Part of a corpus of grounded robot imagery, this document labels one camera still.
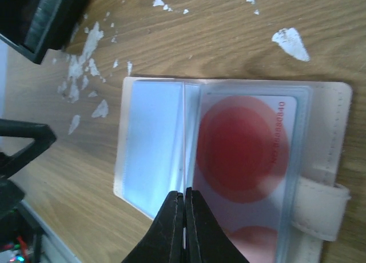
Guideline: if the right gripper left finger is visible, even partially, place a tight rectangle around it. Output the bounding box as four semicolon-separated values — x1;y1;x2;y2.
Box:
123;191;184;262

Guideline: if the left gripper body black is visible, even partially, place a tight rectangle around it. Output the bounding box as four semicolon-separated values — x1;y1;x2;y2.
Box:
1;178;43;246

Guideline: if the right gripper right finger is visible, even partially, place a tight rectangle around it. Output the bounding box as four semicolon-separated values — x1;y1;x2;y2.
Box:
185;188;248;262

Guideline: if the black bin left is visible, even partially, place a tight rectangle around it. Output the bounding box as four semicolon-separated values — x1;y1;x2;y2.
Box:
1;0;89;64

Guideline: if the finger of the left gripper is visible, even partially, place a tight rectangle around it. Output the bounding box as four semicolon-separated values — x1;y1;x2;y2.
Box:
1;119;57;179

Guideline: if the beige card holder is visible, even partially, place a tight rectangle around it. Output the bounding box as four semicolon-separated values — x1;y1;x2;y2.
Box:
113;77;352;262

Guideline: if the red white april card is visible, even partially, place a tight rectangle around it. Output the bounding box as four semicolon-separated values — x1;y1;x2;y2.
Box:
192;93;297;262

